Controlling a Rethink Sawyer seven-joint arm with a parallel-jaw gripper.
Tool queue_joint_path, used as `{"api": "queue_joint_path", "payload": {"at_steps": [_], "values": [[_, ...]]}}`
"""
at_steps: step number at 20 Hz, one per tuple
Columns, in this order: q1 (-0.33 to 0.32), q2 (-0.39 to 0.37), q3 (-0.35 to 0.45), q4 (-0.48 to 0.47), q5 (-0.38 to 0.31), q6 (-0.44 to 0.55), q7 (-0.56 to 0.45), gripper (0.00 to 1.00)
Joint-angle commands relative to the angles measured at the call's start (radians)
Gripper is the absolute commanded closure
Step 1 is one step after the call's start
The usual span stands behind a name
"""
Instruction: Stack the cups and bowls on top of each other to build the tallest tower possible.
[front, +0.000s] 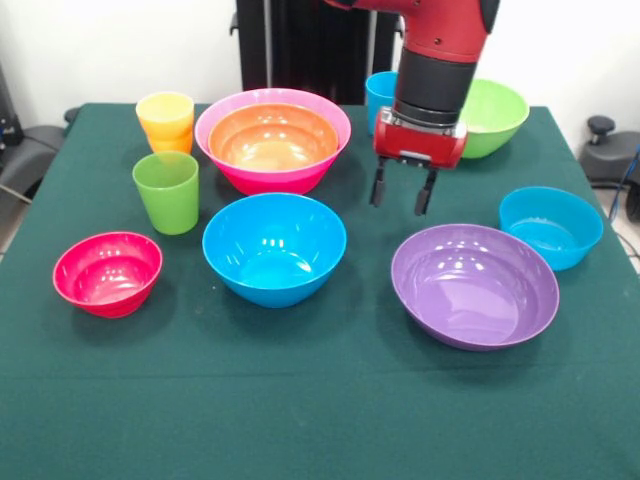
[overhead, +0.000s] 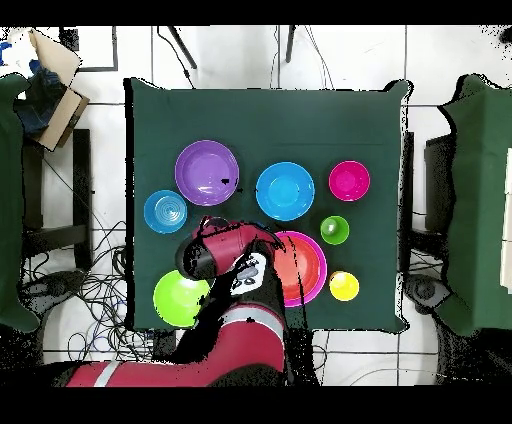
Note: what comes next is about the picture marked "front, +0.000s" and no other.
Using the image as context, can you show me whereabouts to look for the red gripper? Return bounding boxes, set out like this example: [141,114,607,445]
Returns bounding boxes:
[369,105,469,217]

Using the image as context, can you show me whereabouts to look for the purple bowl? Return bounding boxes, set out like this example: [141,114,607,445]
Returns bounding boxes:
[390,223,560,352]

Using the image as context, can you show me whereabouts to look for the large pink bowl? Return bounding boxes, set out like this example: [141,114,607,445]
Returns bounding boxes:
[194,87,352,197]

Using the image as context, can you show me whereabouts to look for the orange bowl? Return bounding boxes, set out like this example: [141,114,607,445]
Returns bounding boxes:
[207,102,340,174]

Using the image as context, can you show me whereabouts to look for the blue cup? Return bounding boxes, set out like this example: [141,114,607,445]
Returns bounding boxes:
[364,71,400,137]

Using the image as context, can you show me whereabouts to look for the green bowl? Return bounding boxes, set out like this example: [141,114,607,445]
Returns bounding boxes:
[457,78,531,160]

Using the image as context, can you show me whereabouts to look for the large blue bowl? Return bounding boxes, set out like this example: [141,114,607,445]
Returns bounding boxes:
[201,192,348,309]

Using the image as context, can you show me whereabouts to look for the small translucent blue bowl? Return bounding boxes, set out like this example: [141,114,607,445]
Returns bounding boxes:
[498,186,605,273]

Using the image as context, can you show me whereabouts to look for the dark green tablecloth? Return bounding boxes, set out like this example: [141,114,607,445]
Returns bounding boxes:
[0,102,640,480]

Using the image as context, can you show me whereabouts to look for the green cup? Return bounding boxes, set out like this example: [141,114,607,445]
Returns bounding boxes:
[131,151,201,236]

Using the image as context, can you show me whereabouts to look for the orange cup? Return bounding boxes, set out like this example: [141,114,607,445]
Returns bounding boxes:
[142,127,195,155]

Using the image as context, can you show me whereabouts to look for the yellow cup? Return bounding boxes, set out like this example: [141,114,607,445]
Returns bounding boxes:
[135,91,195,139]

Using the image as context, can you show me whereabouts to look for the small pink bowl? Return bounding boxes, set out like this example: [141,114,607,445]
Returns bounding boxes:
[52,231,164,319]

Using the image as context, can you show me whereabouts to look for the grey pedestal foot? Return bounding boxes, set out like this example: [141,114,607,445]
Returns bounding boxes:
[0,107,81,201]
[579,115,640,187]

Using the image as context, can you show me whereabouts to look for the blue cable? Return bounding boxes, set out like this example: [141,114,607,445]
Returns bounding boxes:
[607,144,640,224]

